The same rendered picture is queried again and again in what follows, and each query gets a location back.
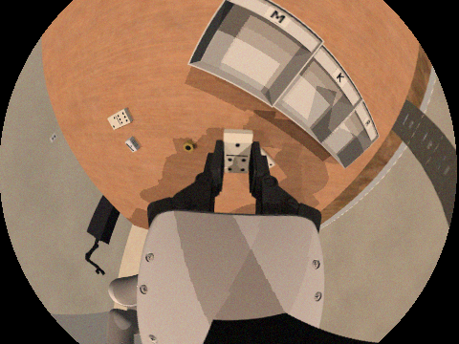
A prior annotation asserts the yellow hex nut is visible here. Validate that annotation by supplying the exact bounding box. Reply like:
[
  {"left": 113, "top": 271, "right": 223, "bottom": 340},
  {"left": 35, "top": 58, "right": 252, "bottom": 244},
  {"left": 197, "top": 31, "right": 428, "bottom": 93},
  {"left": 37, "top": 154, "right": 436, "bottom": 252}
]
[{"left": 183, "top": 140, "right": 195, "bottom": 153}]

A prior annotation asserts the white domino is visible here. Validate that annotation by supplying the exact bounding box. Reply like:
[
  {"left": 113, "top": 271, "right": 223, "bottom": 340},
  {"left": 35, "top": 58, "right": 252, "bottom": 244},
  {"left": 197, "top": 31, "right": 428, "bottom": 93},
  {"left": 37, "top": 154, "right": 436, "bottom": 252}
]
[
  {"left": 108, "top": 108, "right": 133, "bottom": 130},
  {"left": 260, "top": 147, "right": 275, "bottom": 168},
  {"left": 224, "top": 129, "right": 253, "bottom": 174}
]

